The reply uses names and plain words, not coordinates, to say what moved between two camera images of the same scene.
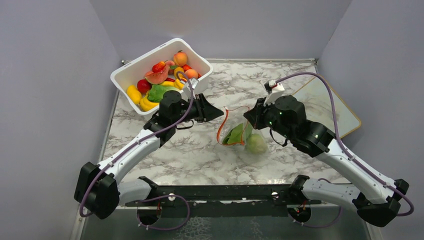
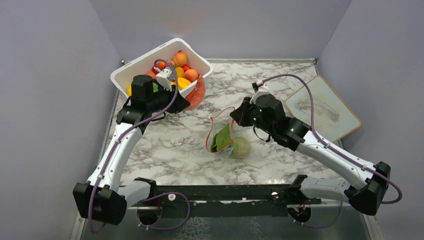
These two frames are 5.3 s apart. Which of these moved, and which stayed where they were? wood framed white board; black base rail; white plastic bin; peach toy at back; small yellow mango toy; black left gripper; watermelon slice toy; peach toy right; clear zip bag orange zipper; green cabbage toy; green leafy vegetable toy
Moved: clear zip bag orange zipper; black left gripper; watermelon slice toy; green cabbage toy; green leafy vegetable toy
Stayed: peach toy at back; small yellow mango toy; white plastic bin; black base rail; peach toy right; wood framed white board
